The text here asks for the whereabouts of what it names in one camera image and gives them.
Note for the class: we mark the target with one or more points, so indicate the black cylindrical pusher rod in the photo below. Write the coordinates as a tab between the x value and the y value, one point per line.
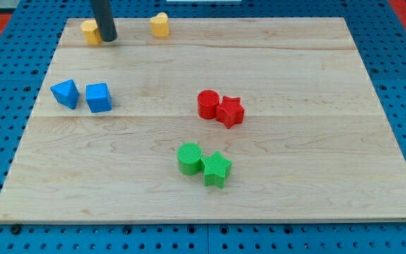
104	18

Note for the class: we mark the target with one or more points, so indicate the yellow heart block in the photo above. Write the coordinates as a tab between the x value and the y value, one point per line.
160	25

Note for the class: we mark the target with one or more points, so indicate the yellow hexagon block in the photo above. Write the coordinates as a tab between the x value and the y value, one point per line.
91	32

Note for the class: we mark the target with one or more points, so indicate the blue cube block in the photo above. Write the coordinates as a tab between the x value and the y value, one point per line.
98	97

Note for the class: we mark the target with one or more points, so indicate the blue triangle block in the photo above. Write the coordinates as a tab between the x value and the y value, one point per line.
66	93

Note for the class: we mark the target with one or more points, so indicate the red cylinder block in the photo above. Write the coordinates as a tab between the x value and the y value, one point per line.
207	102

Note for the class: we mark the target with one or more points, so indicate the red star block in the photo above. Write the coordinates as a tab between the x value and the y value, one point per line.
230	112

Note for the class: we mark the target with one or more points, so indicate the green cylinder block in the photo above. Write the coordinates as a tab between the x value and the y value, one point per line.
189	158

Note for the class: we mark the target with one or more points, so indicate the light wooden board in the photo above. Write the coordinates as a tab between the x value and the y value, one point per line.
314	146

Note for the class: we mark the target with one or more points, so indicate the green star block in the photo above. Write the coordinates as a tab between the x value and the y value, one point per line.
216	169

